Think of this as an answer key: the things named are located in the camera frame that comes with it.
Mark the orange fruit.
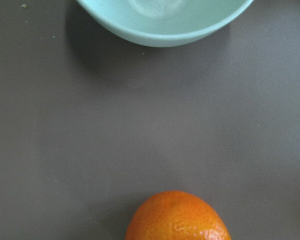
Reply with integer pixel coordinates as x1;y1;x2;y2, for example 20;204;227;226
125;190;231;240

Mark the mint green bowl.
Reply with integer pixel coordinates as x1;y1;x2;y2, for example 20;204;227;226
78;0;252;48

